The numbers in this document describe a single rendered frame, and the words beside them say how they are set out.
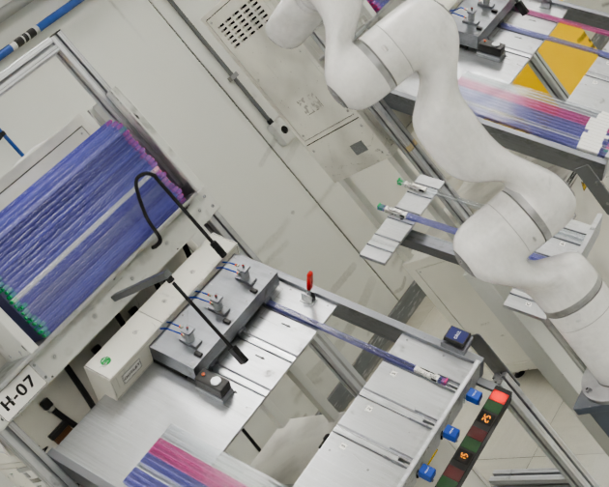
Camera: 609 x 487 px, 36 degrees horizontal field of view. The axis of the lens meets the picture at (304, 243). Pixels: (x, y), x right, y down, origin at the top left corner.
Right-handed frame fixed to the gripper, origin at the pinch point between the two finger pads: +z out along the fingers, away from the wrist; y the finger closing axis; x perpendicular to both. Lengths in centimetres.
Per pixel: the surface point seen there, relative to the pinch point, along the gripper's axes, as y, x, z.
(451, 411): 86, -33, -10
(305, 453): 78, -78, 42
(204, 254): 21, -59, 13
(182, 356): 38, -73, -7
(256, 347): 48, -61, 2
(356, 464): 80, -55, -19
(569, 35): 20, 110, 301
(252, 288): 36, -53, 7
